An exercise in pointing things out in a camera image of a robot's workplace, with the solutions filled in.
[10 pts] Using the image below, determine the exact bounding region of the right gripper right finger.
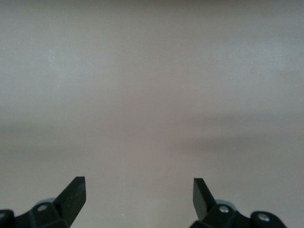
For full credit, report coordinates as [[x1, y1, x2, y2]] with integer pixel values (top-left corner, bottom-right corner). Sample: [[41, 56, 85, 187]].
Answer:
[[190, 177, 288, 228]]

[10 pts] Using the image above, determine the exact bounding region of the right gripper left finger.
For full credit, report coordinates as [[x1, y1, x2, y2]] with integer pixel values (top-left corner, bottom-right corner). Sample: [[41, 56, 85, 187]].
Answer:
[[0, 176, 87, 228]]

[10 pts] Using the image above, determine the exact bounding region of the brown paper table cover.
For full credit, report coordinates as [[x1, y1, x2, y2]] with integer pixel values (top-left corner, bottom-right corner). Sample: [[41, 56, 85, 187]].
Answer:
[[0, 0, 304, 228]]

